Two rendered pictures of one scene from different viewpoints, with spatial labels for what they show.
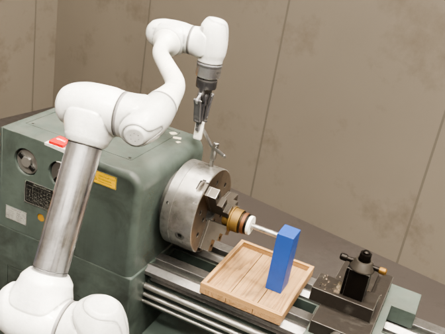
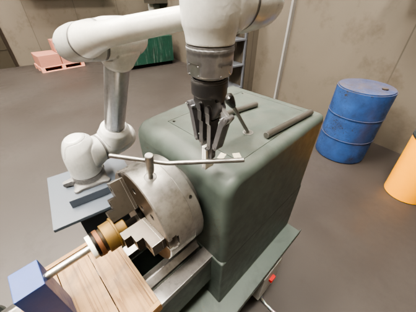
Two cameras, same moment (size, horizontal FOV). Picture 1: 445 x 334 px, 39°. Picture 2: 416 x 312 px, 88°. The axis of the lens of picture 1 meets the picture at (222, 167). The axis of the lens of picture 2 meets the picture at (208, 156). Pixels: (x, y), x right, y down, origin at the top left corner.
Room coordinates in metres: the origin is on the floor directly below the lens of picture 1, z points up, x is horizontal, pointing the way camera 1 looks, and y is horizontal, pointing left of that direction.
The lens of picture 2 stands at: (2.36, -0.29, 1.64)
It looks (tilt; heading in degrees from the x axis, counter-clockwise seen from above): 37 degrees down; 115
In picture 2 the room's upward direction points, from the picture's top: straight up
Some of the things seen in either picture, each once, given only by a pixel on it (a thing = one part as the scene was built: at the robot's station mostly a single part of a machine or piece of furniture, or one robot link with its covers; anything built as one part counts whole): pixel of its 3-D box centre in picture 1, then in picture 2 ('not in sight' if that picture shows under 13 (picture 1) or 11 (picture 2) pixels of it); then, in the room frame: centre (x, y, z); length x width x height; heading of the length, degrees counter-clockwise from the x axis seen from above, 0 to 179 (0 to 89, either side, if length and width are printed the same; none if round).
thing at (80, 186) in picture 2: not in sight; (85, 176); (1.37, 0.24, 0.83); 0.22 x 0.18 x 0.06; 59
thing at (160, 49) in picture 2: not in sight; (132, 47); (-2.66, 5.26, 0.37); 1.95 x 1.73 x 0.75; 149
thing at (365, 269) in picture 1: (363, 264); not in sight; (1.71, -0.49, 1.14); 0.08 x 0.08 x 0.03
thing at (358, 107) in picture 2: not in sight; (351, 121); (2.95, 2.51, 0.43); 0.58 x 0.58 x 0.86
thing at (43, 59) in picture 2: not in sight; (56, 54); (-4.11, 3.81, 0.33); 1.19 x 0.90 x 0.67; 59
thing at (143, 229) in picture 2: (228, 202); (148, 238); (2.07, -0.05, 1.09); 0.12 x 0.11 x 0.05; 159
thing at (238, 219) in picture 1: (236, 220); (110, 235); (1.96, -0.08, 1.08); 0.09 x 0.09 x 0.09; 69
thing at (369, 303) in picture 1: (344, 297); not in sight; (1.72, -0.46, 1.00); 0.20 x 0.10 x 0.05; 69
